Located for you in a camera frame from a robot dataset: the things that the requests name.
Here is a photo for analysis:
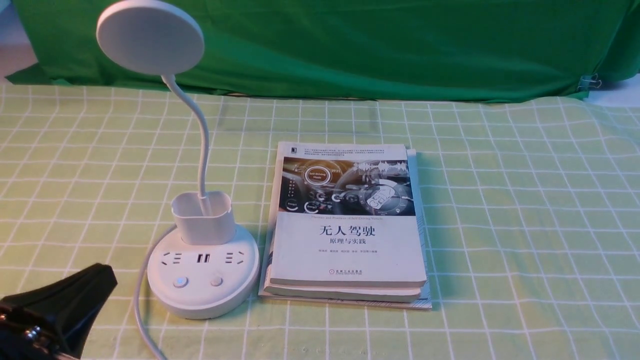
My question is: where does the white lamp power cable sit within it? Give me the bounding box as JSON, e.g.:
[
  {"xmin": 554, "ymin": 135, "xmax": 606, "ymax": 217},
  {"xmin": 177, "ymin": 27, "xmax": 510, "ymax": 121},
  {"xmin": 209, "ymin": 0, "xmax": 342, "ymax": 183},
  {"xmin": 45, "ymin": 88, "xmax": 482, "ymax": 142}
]
[{"xmin": 133, "ymin": 224, "xmax": 179, "ymax": 360}]

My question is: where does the white self-driving textbook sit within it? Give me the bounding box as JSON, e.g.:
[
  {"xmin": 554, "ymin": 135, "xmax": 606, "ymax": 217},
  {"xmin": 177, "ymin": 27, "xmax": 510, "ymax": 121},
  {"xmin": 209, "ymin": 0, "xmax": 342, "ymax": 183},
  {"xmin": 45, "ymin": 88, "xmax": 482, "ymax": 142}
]
[{"xmin": 263, "ymin": 141, "xmax": 427, "ymax": 303}]

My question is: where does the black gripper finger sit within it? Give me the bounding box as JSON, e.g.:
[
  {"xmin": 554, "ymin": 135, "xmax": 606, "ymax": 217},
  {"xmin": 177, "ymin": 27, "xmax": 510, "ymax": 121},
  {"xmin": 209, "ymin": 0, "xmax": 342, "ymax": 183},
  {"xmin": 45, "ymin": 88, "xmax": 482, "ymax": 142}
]
[{"xmin": 0, "ymin": 263, "xmax": 118, "ymax": 360}]

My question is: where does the metal binder clip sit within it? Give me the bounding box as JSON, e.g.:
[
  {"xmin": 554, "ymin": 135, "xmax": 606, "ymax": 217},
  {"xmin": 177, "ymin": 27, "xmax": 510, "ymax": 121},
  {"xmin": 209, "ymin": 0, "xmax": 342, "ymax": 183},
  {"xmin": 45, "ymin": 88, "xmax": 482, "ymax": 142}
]
[{"xmin": 576, "ymin": 73, "xmax": 602, "ymax": 92}]

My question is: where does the green checkered tablecloth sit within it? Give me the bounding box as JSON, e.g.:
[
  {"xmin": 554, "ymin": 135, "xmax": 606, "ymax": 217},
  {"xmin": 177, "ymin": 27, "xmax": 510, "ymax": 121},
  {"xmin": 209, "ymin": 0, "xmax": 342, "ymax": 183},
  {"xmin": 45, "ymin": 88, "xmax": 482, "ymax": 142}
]
[{"xmin": 0, "ymin": 84, "xmax": 640, "ymax": 360}]

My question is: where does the white desk lamp with base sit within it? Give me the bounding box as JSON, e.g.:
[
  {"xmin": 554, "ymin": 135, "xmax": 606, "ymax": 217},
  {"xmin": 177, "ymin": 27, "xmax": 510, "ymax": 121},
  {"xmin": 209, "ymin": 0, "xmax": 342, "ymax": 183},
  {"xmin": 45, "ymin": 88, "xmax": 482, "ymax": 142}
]
[{"xmin": 96, "ymin": 0, "xmax": 259, "ymax": 320}]

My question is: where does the thin book under textbook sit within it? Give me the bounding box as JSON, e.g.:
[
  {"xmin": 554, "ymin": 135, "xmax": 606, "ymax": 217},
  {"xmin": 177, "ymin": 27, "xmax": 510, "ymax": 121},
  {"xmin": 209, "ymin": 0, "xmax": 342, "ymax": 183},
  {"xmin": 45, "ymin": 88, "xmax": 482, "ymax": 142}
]
[{"xmin": 258, "ymin": 148, "xmax": 433, "ymax": 311}]

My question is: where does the dark green backdrop cloth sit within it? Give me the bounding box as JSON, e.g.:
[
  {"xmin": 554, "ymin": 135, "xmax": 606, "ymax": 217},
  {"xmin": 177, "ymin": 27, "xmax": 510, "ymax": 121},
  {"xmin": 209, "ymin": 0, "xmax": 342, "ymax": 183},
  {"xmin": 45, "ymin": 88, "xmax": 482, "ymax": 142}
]
[{"xmin": 5, "ymin": 0, "xmax": 640, "ymax": 104}]

